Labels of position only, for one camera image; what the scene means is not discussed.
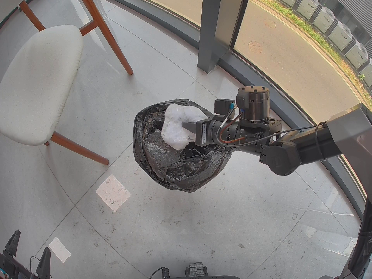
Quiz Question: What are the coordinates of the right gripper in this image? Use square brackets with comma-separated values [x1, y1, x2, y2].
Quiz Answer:
[182, 118, 242, 149]

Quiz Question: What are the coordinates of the black cable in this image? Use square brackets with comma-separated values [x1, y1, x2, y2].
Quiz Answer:
[148, 267, 170, 279]
[29, 256, 44, 272]

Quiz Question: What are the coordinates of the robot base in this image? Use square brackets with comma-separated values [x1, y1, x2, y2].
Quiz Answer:
[186, 262, 242, 279]

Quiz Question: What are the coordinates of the black plastic bag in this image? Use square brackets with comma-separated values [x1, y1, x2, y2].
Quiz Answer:
[133, 98, 233, 193]

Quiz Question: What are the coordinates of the white plastic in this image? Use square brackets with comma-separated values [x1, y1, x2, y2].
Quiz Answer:
[161, 103, 210, 150]

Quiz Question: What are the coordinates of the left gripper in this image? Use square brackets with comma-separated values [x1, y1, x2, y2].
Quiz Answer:
[0, 230, 52, 279]

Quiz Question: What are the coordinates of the white cushioned wooden chair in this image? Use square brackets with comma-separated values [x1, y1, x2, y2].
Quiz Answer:
[0, 25, 109, 165]

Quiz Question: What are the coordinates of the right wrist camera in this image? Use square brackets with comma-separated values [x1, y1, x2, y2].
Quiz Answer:
[214, 98, 236, 117]

